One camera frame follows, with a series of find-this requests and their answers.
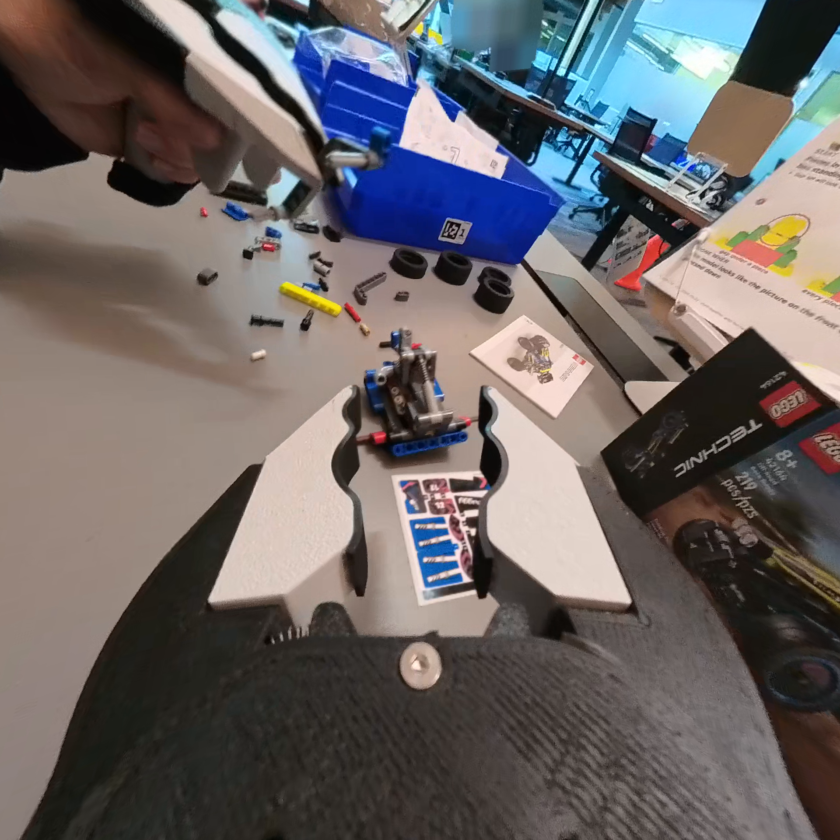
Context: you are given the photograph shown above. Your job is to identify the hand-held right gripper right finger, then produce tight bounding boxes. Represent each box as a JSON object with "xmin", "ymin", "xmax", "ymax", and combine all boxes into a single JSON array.
[{"xmin": 474, "ymin": 386, "xmax": 632, "ymax": 613}]

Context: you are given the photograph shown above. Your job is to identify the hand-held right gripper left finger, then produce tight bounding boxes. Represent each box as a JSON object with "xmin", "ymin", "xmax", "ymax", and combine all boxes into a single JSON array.
[{"xmin": 209, "ymin": 386, "xmax": 368, "ymax": 609}]

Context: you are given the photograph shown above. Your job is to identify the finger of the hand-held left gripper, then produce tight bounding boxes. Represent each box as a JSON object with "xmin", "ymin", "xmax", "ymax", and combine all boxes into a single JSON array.
[
  {"xmin": 184, "ymin": 56, "xmax": 327, "ymax": 194},
  {"xmin": 213, "ymin": 7, "xmax": 329, "ymax": 148}
]

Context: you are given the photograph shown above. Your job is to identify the toy buggy chassis assembly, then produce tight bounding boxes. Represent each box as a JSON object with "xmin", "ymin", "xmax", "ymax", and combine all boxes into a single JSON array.
[{"xmin": 357, "ymin": 328, "xmax": 472, "ymax": 458}]

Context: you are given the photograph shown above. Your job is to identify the person's left forearm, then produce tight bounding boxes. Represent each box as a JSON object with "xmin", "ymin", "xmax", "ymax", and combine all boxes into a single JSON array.
[{"xmin": 0, "ymin": 62, "xmax": 89, "ymax": 181}]

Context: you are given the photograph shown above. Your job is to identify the black toy set box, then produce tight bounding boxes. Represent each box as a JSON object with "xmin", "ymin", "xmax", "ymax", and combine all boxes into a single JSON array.
[{"xmin": 600, "ymin": 328, "xmax": 840, "ymax": 840}]

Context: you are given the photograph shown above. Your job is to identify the person's left hand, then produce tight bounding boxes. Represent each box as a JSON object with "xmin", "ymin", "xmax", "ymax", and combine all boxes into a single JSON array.
[{"xmin": 0, "ymin": 0, "xmax": 224, "ymax": 185}]

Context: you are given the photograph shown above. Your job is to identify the blue storage bin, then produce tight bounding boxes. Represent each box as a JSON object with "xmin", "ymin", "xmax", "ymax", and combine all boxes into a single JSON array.
[
  {"xmin": 322, "ymin": 141, "xmax": 567, "ymax": 266},
  {"xmin": 292, "ymin": 26, "xmax": 421, "ymax": 99},
  {"xmin": 320, "ymin": 77, "xmax": 463, "ymax": 148}
]

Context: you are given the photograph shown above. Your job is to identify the clear plastic bag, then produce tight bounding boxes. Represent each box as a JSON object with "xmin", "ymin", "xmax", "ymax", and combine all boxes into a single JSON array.
[{"xmin": 308, "ymin": 23, "xmax": 413, "ymax": 86}]

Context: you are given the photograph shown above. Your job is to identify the blue and pink sticker sheet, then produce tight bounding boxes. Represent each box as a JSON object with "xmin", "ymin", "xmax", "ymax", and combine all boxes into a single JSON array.
[{"xmin": 392, "ymin": 471, "xmax": 490, "ymax": 608}]

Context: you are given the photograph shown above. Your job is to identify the white buggy picture booklet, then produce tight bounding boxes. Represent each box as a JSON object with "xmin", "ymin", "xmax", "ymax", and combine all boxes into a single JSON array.
[{"xmin": 469, "ymin": 315, "xmax": 595, "ymax": 420}]

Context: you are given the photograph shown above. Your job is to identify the white paper sheets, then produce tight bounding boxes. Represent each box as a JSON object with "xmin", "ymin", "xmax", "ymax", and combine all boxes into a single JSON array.
[{"xmin": 399, "ymin": 82, "xmax": 510, "ymax": 179}]

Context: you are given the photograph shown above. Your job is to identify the yellow plastic beam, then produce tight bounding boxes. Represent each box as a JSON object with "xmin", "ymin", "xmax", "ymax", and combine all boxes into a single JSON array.
[{"xmin": 279, "ymin": 281, "xmax": 343, "ymax": 319}]

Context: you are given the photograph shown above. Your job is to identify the dark grey upright panel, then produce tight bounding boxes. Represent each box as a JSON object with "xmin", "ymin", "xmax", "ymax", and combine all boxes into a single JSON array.
[{"xmin": 525, "ymin": 230, "xmax": 690, "ymax": 416}]

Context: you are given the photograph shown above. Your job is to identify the orange plastic object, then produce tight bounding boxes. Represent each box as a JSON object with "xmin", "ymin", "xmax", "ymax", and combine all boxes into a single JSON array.
[{"xmin": 613, "ymin": 235, "xmax": 671, "ymax": 291}]

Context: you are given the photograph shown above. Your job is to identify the white printed poster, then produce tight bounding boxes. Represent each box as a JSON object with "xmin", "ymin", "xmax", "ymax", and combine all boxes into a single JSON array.
[{"xmin": 640, "ymin": 121, "xmax": 840, "ymax": 368}]

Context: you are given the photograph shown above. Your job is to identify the brown office desk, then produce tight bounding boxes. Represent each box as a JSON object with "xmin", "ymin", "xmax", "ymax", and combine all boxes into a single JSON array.
[{"xmin": 592, "ymin": 151, "xmax": 718, "ymax": 271}]

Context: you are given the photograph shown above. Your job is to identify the black and tan card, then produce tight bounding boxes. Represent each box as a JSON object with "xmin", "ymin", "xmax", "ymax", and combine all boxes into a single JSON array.
[{"xmin": 686, "ymin": 0, "xmax": 840, "ymax": 178}]

